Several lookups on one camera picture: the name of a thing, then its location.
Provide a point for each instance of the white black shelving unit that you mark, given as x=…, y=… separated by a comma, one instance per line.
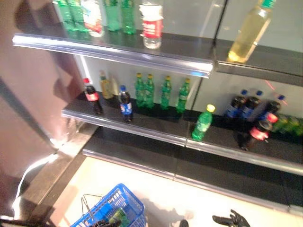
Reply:
x=14, y=222

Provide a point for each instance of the water bottle blue red label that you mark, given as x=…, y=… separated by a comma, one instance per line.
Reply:
x=93, y=21

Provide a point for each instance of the green plastic bottle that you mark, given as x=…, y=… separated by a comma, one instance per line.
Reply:
x=76, y=16
x=61, y=16
x=112, y=16
x=128, y=19

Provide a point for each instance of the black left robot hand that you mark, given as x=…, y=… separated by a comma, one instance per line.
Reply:
x=101, y=224

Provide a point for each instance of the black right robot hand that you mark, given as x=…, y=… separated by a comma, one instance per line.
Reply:
x=234, y=221

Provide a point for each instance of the blue plastic shopping basket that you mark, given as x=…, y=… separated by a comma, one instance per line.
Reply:
x=135, y=208

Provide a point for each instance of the small yellow tea bottle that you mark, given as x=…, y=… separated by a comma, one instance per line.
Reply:
x=106, y=88

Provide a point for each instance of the grey metal pole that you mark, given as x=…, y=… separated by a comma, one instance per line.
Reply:
x=23, y=111

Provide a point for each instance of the cola bottle red cap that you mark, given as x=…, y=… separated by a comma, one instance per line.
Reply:
x=92, y=97
x=259, y=132

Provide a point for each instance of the large yellow tea bottle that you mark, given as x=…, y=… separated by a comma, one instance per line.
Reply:
x=251, y=30

